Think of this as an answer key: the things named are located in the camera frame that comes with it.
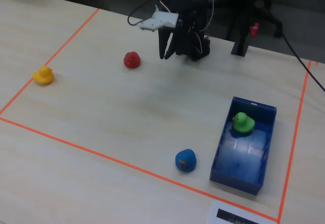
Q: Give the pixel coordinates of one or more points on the white camera housing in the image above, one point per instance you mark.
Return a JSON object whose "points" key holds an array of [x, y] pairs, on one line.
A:
{"points": [[160, 20]]}

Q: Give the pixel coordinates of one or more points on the red rubber duck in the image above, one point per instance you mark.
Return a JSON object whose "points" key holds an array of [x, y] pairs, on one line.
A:
{"points": [[132, 60]]}

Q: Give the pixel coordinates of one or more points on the yellow rubber duck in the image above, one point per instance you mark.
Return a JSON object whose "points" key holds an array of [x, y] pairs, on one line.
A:
{"points": [[43, 76]]}

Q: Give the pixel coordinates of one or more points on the blue plastic box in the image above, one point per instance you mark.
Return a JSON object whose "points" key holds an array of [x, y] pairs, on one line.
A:
{"points": [[243, 155]]}

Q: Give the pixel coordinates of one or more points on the orange tape strip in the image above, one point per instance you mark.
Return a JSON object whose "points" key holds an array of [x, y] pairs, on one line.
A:
{"points": [[294, 137], [50, 59], [139, 168]]}

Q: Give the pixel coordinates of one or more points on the black table clamp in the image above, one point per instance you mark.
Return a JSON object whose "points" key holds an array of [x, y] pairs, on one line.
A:
{"points": [[240, 41]]}

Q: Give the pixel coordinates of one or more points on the white paper with black bar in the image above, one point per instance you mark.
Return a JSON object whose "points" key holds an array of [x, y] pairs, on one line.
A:
{"points": [[213, 213]]}

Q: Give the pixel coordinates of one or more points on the green rubber duck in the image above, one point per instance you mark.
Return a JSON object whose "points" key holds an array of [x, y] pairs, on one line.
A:
{"points": [[243, 123]]}

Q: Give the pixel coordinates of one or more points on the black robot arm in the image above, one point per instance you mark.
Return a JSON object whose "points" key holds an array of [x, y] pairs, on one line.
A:
{"points": [[194, 31]]}

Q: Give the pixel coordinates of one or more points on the blue rubber duck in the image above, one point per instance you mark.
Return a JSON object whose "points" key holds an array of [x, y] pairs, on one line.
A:
{"points": [[186, 160]]}

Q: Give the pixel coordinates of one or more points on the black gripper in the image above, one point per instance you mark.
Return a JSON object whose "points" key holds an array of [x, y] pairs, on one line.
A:
{"points": [[165, 36]]}

